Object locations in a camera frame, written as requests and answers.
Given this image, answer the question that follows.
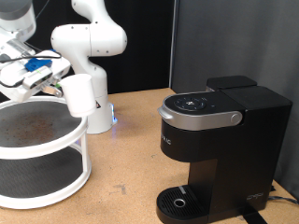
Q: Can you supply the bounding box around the white two-tier turntable shelf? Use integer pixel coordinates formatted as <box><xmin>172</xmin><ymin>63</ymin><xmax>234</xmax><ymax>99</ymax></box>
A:
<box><xmin>0</xmin><ymin>95</ymin><xmax>93</xmax><ymax>210</ymax></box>

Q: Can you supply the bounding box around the grey backdrop curtain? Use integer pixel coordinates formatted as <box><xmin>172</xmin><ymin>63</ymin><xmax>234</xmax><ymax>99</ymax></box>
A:
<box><xmin>169</xmin><ymin>0</ymin><xmax>299</xmax><ymax>200</ymax></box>

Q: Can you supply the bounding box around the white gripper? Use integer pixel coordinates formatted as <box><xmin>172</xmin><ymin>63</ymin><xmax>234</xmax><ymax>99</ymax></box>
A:
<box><xmin>0</xmin><ymin>49</ymin><xmax>72</xmax><ymax>104</ymax></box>

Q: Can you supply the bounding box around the black backdrop curtain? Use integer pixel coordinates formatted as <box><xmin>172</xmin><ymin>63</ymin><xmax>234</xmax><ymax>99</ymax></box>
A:
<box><xmin>0</xmin><ymin>0</ymin><xmax>176</xmax><ymax>102</ymax></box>

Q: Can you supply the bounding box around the white mug green-taped handle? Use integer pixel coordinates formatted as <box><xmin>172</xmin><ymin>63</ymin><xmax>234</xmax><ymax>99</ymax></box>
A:
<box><xmin>55</xmin><ymin>73</ymin><xmax>97</xmax><ymax>119</ymax></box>

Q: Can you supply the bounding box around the black tape strip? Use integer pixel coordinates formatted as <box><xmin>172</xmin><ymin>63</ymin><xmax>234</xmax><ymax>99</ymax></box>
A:
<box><xmin>239</xmin><ymin>206</ymin><xmax>269</xmax><ymax>224</ymax></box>

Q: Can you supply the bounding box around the black robot camera cable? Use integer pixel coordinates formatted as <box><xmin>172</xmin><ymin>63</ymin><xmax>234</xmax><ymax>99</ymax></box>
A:
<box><xmin>0</xmin><ymin>41</ymin><xmax>63</xmax><ymax>89</ymax></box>

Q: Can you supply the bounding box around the braided grey power cord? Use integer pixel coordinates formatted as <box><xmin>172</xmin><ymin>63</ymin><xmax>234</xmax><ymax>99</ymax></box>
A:
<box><xmin>267</xmin><ymin>195</ymin><xmax>299</xmax><ymax>206</ymax></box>

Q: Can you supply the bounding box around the black Keurig coffee machine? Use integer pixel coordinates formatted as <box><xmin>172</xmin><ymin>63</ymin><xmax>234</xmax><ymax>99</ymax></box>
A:
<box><xmin>155</xmin><ymin>75</ymin><xmax>293</xmax><ymax>224</ymax></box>

